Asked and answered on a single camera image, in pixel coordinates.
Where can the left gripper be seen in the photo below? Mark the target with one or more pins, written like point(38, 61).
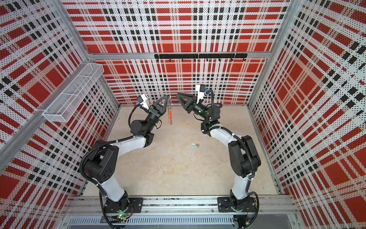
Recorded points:
point(157, 112)

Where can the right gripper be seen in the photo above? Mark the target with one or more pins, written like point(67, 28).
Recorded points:
point(190, 105)

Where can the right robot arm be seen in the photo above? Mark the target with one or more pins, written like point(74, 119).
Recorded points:
point(243, 155)

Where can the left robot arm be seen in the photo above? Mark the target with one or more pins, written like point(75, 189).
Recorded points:
point(99, 164)

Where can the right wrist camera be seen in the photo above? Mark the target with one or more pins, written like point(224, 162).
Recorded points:
point(201, 90)

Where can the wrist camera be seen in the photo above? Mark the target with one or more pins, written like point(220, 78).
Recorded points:
point(201, 90)
point(142, 100)

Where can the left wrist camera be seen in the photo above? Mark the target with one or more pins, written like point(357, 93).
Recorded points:
point(142, 100)

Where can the black wall hook rail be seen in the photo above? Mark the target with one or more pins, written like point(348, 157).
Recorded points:
point(202, 56)

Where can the white wire mesh basket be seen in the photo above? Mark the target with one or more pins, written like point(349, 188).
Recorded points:
point(65, 105)

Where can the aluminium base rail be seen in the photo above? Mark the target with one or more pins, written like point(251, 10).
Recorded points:
point(195, 212)

